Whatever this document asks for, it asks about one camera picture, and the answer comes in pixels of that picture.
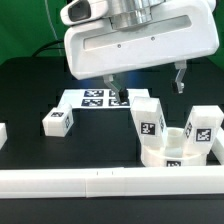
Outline black cable with connector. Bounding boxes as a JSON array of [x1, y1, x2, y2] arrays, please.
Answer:
[[32, 39, 66, 58]]

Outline white round stool seat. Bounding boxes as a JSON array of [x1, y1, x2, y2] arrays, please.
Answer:
[[141, 127, 207, 167]]

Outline white sheet with tags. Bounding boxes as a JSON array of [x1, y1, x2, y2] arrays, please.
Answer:
[[59, 89, 149, 109]]

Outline thin grey cable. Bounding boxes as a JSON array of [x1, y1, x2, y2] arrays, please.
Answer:
[[44, 0, 64, 57]]

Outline white front barrier rail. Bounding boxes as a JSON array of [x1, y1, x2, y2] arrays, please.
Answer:
[[0, 166, 224, 199]]

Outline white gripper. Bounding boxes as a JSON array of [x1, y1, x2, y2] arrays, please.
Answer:
[[63, 0, 219, 103]]

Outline white left barrier rail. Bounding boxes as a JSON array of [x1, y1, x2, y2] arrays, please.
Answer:
[[0, 123, 7, 150]]

